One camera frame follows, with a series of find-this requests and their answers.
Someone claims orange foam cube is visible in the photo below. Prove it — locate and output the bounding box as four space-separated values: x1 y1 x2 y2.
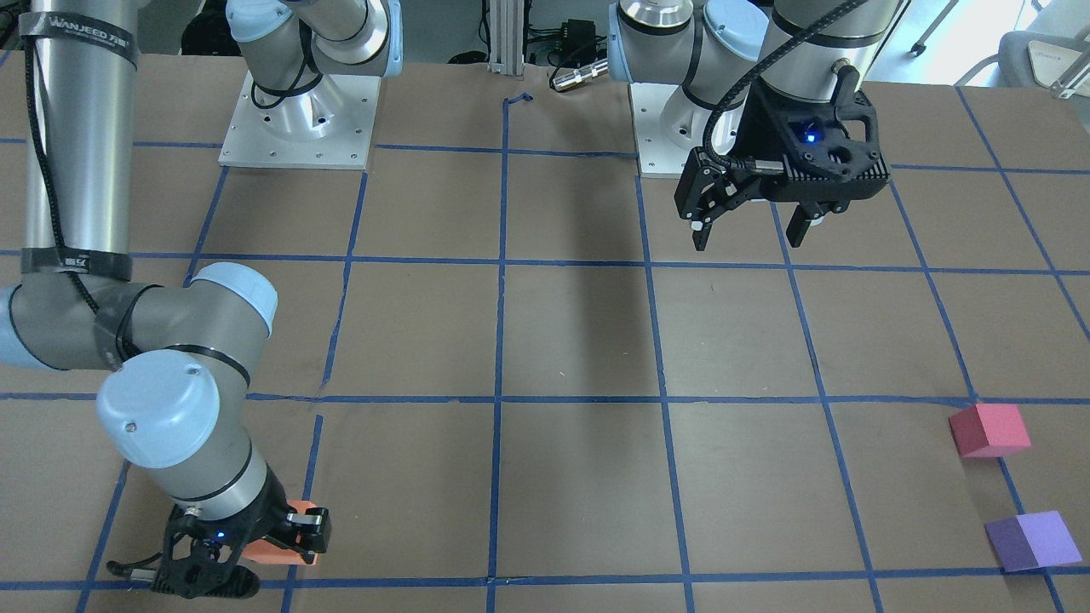
241 500 332 565

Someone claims aluminium frame post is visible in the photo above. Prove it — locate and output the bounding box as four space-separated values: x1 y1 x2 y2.
485 0 528 79

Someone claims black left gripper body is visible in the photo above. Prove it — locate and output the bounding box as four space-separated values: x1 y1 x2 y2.
738 81 889 203

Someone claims pink foam cube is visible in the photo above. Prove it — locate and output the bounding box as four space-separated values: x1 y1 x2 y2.
949 402 1032 458

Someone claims purple foam cube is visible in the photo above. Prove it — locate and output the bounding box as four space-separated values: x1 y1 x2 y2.
984 510 1083 573

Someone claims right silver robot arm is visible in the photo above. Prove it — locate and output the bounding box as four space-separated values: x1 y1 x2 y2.
3 1 331 600

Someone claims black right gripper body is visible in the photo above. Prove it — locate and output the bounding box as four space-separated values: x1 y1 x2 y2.
153 477 288 599

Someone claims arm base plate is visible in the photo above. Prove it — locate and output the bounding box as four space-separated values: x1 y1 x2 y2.
629 83 711 179
218 75 382 170

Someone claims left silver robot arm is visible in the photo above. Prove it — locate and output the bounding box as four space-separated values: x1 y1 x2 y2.
607 1 903 251

